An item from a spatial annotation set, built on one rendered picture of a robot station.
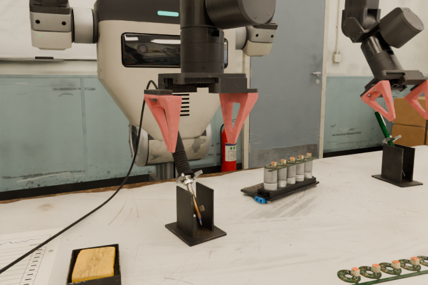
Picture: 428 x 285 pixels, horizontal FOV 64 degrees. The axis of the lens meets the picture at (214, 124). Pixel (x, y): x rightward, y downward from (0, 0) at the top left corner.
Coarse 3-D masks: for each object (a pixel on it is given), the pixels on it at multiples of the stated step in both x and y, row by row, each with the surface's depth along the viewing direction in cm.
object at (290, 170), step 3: (294, 165) 65; (288, 168) 65; (291, 168) 65; (294, 168) 65; (288, 171) 65; (291, 171) 65; (294, 171) 65; (288, 174) 65; (291, 174) 65; (294, 174) 65; (288, 177) 65; (291, 177) 65; (294, 177) 65; (288, 180) 65; (291, 180) 65; (294, 180) 65; (288, 183) 65; (291, 183) 65; (294, 183) 66
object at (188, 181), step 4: (188, 176) 50; (184, 180) 50; (188, 180) 50; (192, 180) 51; (184, 184) 50; (188, 184) 50; (188, 188) 50; (192, 188) 50; (192, 192) 50; (196, 200) 50; (196, 204) 49; (196, 208) 49; (196, 212) 49; (200, 212) 49; (196, 216) 49; (200, 216) 48
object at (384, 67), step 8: (376, 56) 75; (384, 56) 74; (392, 56) 74; (376, 64) 75; (384, 64) 74; (392, 64) 73; (400, 64) 74; (376, 72) 75; (384, 72) 70; (392, 72) 71; (400, 72) 71; (376, 80) 73; (384, 80) 73; (392, 80) 74; (392, 88) 76; (400, 88) 77
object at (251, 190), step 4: (256, 184) 68; (260, 184) 68; (308, 184) 68; (312, 184) 69; (316, 184) 70; (248, 188) 66; (252, 188) 66; (256, 188) 66; (300, 188) 66; (244, 192) 65; (248, 192) 64; (252, 192) 64; (256, 192) 64; (288, 192) 64; (292, 192) 64; (276, 196) 62; (280, 196) 62; (268, 200) 60
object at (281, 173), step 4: (280, 164) 64; (284, 164) 63; (284, 168) 63; (280, 172) 63; (284, 172) 63; (280, 176) 63; (284, 176) 63; (280, 180) 63; (284, 180) 63; (280, 184) 63; (284, 184) 64
